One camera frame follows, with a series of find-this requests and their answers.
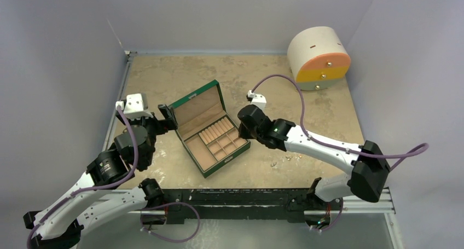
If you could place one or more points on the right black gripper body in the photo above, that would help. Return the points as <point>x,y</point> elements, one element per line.
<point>245,122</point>

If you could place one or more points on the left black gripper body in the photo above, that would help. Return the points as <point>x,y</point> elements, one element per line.
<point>156,126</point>

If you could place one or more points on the green jewelry box with lid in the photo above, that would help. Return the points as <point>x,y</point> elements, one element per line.
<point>199,109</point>

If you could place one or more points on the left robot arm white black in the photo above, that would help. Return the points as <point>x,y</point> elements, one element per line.
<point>63,223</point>

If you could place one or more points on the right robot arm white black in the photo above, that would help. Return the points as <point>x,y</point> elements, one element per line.
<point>365,170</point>

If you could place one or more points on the round drawer cabinet cream orange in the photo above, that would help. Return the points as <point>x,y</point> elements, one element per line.
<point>317,58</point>

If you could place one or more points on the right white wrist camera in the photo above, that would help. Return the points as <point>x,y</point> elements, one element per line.
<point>256,99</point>

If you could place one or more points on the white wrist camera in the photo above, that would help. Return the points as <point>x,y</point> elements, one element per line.
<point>135,106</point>
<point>256,99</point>

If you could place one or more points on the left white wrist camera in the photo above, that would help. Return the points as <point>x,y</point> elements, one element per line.
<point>135,106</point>

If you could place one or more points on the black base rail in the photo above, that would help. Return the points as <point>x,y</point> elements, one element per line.
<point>294,205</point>

